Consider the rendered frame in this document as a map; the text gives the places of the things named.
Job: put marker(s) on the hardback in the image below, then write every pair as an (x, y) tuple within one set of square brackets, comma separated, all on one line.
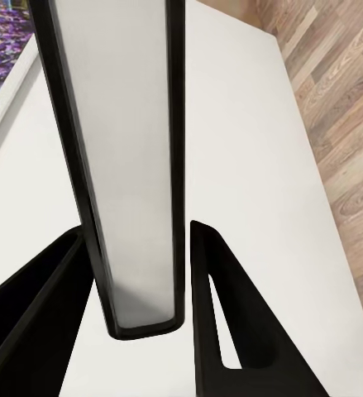
[(115, 70)]

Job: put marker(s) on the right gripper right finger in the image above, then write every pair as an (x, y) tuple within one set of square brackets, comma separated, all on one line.
[(271, 365)]

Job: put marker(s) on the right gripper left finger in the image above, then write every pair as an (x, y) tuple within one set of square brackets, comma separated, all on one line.
[(41, 308)]

